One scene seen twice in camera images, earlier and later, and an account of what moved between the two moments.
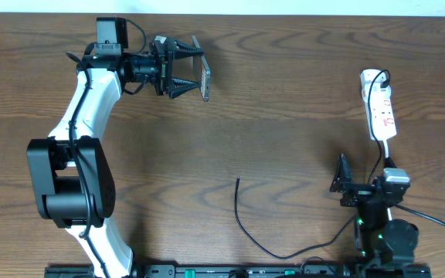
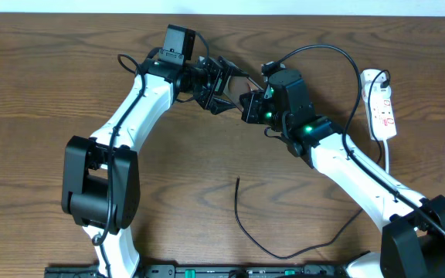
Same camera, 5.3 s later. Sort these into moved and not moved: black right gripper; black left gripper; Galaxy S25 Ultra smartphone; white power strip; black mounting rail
Moved: black right gripper; Galaxy S25 Ultra smartphone; black left gripper
Not moved: white power strip; black mounting rail
